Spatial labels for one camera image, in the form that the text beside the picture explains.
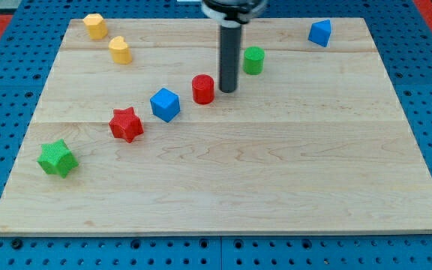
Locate red cylinder block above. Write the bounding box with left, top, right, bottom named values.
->
left=191, top=74, right=215, bottom=105

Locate blue cube block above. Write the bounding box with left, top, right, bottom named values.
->
left=150, top=88, right=180, bottom=122

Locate wooden board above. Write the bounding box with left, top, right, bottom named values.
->
left=0, top=18, right=432, bottom=237

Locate green cylinder block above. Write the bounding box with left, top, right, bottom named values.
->
left=243, top=46, right=266, bottom=75

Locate red star block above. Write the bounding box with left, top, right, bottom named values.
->
left=109, top=106, right=144, bottom=143

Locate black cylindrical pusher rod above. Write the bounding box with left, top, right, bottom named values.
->
left=219, top=25, right=242, bottom=93

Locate yellow heart block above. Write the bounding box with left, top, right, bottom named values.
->
left=108, top=36, right=133, bottom=65

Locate blue triangular prism block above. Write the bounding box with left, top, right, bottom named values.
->
left=307, top=19, right=332, bottom=47

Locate yellow hexagon block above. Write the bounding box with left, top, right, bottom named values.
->
left=82, top=13, right=108, bottom=40

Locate green star block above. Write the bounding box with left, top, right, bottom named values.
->
left=37, top=139, right=79, bottom=179

